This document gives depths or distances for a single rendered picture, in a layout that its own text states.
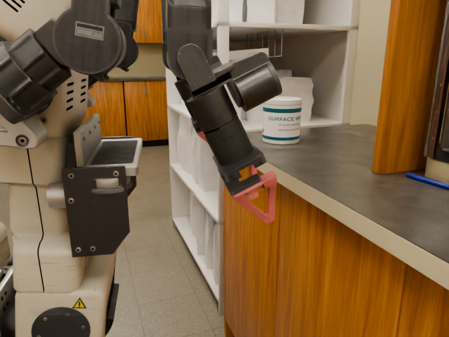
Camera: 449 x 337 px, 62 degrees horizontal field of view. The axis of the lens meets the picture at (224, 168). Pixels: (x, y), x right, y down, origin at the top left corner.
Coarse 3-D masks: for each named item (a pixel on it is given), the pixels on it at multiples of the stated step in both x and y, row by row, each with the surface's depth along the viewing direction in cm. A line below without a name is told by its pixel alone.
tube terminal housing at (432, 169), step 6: (426, 162) 91; (432, 162) 89; (438, 162) 87; (426, 168) 91; (432, 168) 89; (438, 168) 88; (444, 168) 86; (426, 174) 91; (432, 174) 89; (438, 174) 88; (444, 174) 86; (438, 180) 88; (444, 180) 86
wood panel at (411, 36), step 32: (416, 0) 84; (416, 32) 86; (384, 64) 88; (416, 64) 88; (384, 96) 89; (416, 96) 91; (384, 128) 90; (416, 128) 93; (384, 160) 93; (416, 160) 96
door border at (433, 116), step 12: (444, 24) 81; (444, 36) 82; (444, 48) 82; (444, 60) 82; (444, 72) 83; (432, 96) 86; (432, 120) 87; (432, 132) 87; (432, 144) 87; (432, 156) 87
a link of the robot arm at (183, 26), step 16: (176, 0) 46; (192, 0) 46; (208, 0) 47; (176, 16) 46; (192, 16) 47; (208, 16) 47; (176, 32) 47; (192, 32) 47; (208, 32) 48; (176, 48) 47; (208, 48) 48; (176, 64) 48
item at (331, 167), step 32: (320, 128) 155; (352, 128) 155; (288, 160) 106; (320, 160) 106; (352, 160) 106; (320, 192) 82; (352, 192) 81; (384, 192) 81; (416, 192) 81; (448, 192) 81; (352, 224) 72; (384, 224) 65; (416, 224) 65; (448, 224) 65; (416, 256) 58; (448, 256) 55; (448, 288) 53
